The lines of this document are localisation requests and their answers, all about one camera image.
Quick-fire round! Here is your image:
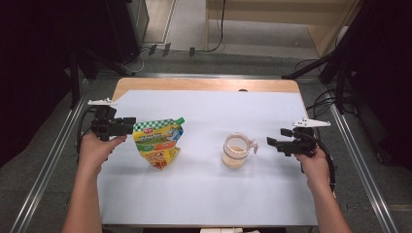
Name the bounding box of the light wooden shelf unit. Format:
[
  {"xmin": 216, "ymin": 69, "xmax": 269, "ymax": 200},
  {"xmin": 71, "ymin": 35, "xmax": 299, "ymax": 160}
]
[{"xmin": 204, "ymin": 0, "xmax": 361, "ymax": 58}]

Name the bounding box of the person's right hand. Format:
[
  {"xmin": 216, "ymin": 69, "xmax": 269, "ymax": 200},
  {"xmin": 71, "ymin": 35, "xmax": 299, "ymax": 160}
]
[{"xmin": 293, "ymin": 147, "xmax": 331, "ymax": 192}]

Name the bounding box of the white floor cable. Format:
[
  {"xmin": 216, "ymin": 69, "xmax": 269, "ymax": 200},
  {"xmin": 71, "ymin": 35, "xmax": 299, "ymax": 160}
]
[{"xmin": 124, "ymin": 48, "xmax": 146, "ymax": 75}]

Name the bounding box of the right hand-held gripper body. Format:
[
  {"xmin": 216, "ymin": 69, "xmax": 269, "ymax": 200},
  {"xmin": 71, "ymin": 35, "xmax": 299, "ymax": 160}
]
[{"xmin": 283, "ymin": 117, "xmax": 332, "ymax": 158}]

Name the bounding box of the black floor cable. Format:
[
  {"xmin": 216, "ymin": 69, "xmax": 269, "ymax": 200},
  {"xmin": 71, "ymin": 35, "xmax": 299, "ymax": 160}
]
[{"xmin": 304, "ymin": 87, "xmax": 348, "ymax": 119}]

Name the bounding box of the yellow sauce pouch green cap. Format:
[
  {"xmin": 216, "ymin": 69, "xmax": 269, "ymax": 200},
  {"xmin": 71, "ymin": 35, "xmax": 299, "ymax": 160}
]
[{"xmin": 131, "ymin": 116, "xmax": 186, "ymax": 171}]

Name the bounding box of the clear glass jar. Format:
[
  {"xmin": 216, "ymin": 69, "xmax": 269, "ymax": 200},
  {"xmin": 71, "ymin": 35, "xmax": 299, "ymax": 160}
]
[{"xmin": 222, "ymin": 131, "xmax": 259, "ymax": 170}]

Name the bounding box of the person's left hand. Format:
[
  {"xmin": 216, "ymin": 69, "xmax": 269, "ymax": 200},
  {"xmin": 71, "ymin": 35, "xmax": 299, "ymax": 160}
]
[{"xmin": 78, "ymin": 131, "xmax": 128, "ymax": 176}]

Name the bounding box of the black metal stand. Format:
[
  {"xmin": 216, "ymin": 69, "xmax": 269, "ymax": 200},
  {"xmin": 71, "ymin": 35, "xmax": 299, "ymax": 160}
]
[
  {"xmin": 66, "ymin": 45, "xmax": 135, "ymax": 110},
  {"xmin": 281, "ymin": 0, "xmax": 373, "ymax": 115}
]

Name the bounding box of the black hanging cable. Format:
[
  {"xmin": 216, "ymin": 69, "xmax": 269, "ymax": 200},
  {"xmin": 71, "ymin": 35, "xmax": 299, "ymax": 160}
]
[{"xmin": 207, "ymin": 0, "xmax": 226, "ymax": 53}]

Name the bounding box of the black cabinet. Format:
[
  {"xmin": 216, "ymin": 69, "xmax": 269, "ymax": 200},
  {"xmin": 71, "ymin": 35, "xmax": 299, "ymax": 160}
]
[{"xmin": 103, "ymin": 0, "xmax": 151, "ymax": 65}]

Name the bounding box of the metal floor rail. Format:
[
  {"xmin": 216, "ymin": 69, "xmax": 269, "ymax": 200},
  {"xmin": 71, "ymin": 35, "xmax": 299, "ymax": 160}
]
[
  {"xmin": 96, "ymin": 72, "xmax": 325, "ymax": 81},
  {"xmin": 324, "ymin": 84, "xmax": 400, "ymax": 233},
  {"xmin": 9, "ymin": 93, "xmax": 90, "ymax": 233}
]

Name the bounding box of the dark curtain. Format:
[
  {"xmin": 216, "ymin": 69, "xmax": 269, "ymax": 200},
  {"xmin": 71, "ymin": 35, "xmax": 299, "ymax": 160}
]
[
  {"xmin": 0, "ymin": 0, "xmax": 108, "ymax": 169},
  {"xmin": 336, "ymin": 0, "xmax": 412, "ymax": 169}
]

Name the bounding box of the white table mat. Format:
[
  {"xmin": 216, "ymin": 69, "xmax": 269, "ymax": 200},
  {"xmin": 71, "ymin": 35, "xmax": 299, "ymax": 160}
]
[{"xmin": 96, "ymin": 89, "xmax": 319, "ymax": 227}]

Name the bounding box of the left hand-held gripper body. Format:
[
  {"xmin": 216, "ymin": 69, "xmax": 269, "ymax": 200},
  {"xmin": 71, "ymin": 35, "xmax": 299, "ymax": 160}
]
[{"xmin": 86, "ymin": 97, "xmax": 123, "ymax": 142}]

